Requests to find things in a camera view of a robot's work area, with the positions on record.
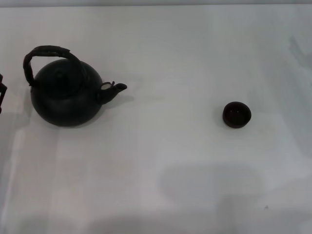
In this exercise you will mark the small dark brown teacup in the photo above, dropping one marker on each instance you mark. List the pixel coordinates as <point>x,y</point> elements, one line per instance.
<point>237,114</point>

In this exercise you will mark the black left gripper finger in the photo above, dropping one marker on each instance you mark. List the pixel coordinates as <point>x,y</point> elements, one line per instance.
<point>2,95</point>

